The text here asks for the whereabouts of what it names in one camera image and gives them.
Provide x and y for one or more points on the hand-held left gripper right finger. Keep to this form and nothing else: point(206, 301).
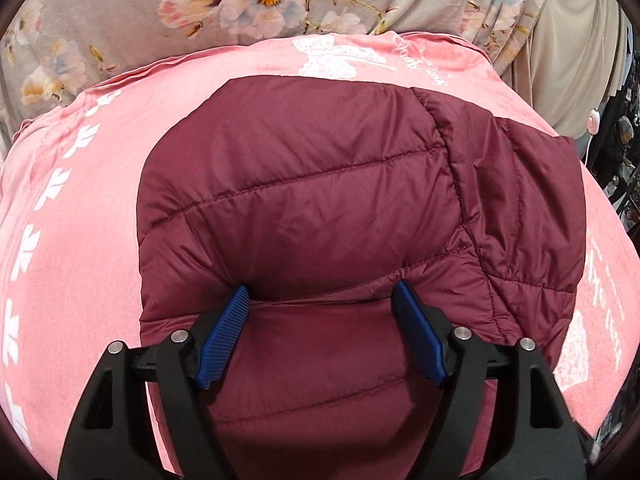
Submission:
point(417, 335)

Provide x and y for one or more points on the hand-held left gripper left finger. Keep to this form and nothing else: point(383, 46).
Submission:
point(220, 340)

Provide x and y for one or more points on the maroon quilted puffer jacket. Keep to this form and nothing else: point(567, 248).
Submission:
point(350, 210)

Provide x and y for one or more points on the pink blanket with white bows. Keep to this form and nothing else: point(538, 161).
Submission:
point(75, 235)

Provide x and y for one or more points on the beige curtain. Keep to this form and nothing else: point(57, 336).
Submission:
point(570, 45)

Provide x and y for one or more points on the grey floral bed sheet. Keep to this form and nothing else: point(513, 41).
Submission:
point(250, 0)

